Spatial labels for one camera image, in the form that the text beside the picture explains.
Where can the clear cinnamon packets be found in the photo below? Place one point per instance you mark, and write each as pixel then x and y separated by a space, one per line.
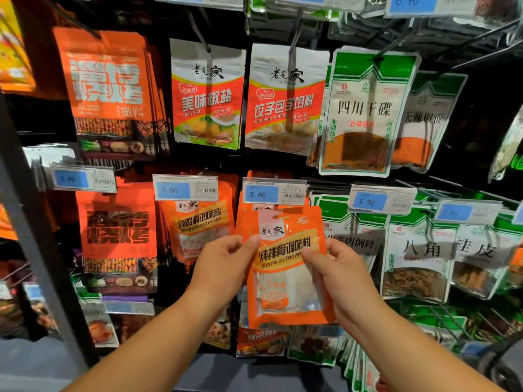
pixel 482 257

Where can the person's left forearm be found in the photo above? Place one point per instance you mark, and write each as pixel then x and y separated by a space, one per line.
pixel 147 351

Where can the clear white-slice packets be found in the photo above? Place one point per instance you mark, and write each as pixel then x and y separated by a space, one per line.
pixel 507 147

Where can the person's left hand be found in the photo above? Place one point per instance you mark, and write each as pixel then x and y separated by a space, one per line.
pixel 216 273

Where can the clear chili powder packets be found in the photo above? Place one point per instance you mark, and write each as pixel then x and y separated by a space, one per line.
pixel 429 126

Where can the clear brown-spice packets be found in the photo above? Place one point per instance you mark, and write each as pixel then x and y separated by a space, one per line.
pixel 417 257

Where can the white red-label packets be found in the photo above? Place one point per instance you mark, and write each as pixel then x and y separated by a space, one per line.
pixel 208 98
pixel 286 102

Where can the person's right hand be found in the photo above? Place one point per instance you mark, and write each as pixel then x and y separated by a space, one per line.
pixel 351 290

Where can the green orange Guangxi cinnamon bags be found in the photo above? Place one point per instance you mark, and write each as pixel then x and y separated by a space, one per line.
pixel 516 269

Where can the black shopping basket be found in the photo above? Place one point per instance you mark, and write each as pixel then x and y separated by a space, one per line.
pixel 503 367

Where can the clear orange powder packets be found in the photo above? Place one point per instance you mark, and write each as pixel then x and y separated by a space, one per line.
pixel 364 110

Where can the orange bold-print packets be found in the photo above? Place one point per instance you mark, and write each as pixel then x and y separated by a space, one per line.
pixel 106 85

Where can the row of clear green-top packets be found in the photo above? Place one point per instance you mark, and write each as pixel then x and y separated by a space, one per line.
pixel 315 345

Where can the orange yellow packets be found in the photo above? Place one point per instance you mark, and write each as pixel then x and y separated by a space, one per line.
pixel 15 45

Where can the orange seasoning packet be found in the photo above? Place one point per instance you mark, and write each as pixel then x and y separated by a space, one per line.
pixel 282 273

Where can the row of green white packets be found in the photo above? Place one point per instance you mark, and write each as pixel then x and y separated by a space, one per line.
pixel 425 330

